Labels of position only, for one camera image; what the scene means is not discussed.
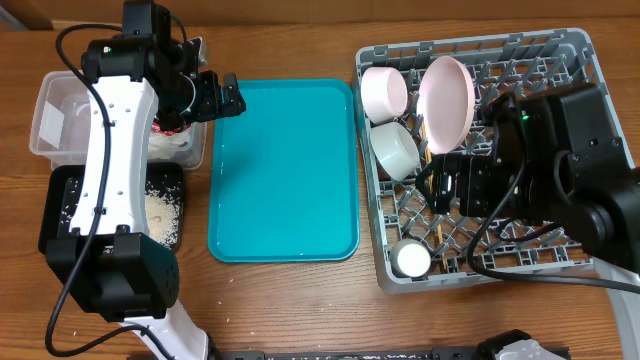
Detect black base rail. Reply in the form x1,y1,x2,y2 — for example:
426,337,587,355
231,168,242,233
127,328,571,360

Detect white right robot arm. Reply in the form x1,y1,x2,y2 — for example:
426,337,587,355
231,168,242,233
415,83,639,294

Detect red snack wrapper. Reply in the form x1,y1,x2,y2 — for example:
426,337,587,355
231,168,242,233
151,121,190,136

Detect clear plastic bin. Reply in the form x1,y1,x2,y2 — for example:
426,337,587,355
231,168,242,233
29,71,207,170

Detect black tray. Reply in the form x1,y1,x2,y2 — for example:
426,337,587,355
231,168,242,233
38,163,185,254

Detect light green cup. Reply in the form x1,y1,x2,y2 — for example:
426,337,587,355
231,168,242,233
390,239,431,278

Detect pink bowl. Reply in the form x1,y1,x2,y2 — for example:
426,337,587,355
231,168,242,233
360,67,408,124

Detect grey dishwasher rack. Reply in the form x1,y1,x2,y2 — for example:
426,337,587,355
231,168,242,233
352,28,640,294

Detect rice grains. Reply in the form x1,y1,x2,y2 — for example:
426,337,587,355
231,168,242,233
55,175,184,251

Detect light green bowl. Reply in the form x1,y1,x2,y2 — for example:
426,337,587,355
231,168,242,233
370,122,420,181

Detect white tissue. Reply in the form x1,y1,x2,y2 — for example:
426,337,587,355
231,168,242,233
147,124,195,162

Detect large pink plate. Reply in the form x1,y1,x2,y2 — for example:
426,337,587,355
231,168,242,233
416,56,476,154

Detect teal plastic tray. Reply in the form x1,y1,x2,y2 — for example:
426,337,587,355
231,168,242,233
208,78,359,263

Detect wooden chopstick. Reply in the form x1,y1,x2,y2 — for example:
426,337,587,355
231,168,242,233
437,224,448,273
421,121,433,191

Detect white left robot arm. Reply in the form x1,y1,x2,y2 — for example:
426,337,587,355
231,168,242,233
44,1,246,359

